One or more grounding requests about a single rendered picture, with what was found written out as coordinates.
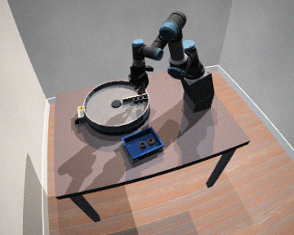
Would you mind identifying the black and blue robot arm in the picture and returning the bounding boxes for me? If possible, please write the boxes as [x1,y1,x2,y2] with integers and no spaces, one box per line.
[132,11,205,80]

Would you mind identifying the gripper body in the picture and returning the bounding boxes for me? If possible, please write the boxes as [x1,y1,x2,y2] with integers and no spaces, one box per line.
[129,63,148,86]

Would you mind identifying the blue open crate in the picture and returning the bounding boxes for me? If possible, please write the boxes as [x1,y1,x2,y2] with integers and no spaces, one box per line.
[122,127,163,163]

